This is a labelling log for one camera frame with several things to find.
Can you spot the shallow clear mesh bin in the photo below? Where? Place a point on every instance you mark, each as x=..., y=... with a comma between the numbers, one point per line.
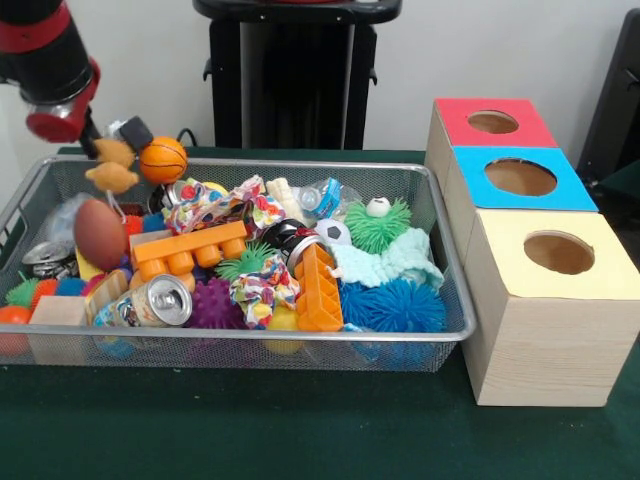
x=200, y=352

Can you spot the red-orange ball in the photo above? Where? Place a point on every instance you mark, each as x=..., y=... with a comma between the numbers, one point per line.
x=14, y=316

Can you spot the wooden box with three holes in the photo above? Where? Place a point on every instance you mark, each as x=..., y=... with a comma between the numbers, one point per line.
x=550, y=350

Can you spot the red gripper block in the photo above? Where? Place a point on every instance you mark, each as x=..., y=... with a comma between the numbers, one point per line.
x=50, y=129

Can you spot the blue spiky rubber ball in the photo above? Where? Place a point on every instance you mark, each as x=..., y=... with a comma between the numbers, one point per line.
x=395, y=307

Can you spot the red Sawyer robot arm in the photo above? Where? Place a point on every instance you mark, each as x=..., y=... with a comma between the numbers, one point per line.
x=40, y=50

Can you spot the orange plush toy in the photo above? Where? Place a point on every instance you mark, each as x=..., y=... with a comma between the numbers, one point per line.
x=112, y=175

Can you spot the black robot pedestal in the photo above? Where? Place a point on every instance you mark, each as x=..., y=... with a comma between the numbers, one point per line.
x=300, y=75

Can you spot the brown rubber ball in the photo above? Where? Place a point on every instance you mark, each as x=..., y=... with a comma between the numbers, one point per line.
x=100, y=235

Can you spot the small soccer ball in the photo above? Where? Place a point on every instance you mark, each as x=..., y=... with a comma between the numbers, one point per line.
x=334, y=232

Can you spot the green fuzzy ball with eye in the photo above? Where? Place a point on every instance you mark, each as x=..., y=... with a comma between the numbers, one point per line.
x=375, y=227

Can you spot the purple spiky ball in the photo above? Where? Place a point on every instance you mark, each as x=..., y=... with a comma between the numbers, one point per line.
x=215, y=305

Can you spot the light blue knitted cloth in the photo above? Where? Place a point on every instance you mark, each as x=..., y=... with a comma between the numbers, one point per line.
x=395, y=260

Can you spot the black upright panel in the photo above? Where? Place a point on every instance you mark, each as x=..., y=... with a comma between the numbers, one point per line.
x=615, y=100

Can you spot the colourful drink can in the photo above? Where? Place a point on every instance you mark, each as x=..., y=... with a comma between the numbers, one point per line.
x=150, y=305

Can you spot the small orange basketball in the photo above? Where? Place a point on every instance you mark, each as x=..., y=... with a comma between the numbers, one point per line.
x=164, y=159

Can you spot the plain wooden cube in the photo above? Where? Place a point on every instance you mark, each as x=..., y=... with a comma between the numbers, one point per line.
x=57, y=311

